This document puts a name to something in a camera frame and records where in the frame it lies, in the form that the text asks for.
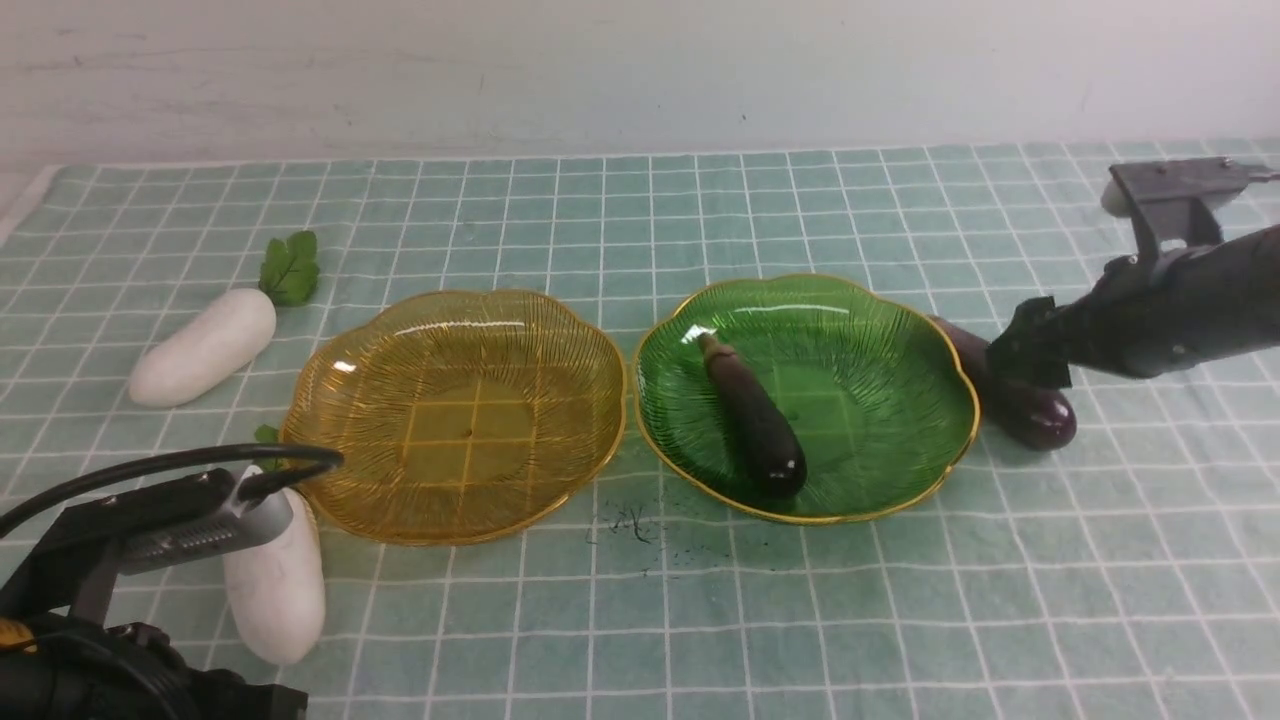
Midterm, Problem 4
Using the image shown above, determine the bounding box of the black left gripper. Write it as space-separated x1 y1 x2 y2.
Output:
3 491 308 719

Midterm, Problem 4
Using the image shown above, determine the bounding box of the amber plastic plate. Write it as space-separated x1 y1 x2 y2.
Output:
278 290 627 546

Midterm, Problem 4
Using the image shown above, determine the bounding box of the white radish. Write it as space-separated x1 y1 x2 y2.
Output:
125 231 320 409
221 488 326 666

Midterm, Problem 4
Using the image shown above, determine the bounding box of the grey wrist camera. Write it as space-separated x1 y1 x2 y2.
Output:
116 469 298 577
1100 158 1277 274

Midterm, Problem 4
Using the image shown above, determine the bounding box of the purple eggplant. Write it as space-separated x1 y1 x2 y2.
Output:
929 315 1076 452
696 332 808 501

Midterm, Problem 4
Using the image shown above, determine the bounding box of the black camera cable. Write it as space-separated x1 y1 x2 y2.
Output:
0 443 346 541

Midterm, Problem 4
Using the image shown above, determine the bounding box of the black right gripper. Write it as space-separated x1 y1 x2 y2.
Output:
986 227 1279 389

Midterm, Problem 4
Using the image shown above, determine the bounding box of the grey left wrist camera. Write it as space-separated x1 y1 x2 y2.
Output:
116 469 298 577

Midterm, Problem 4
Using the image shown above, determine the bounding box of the green plastic plate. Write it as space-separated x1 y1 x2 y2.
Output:
634 274 980 525

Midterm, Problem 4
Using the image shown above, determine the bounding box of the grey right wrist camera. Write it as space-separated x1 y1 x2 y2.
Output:
1100 158 1277 274

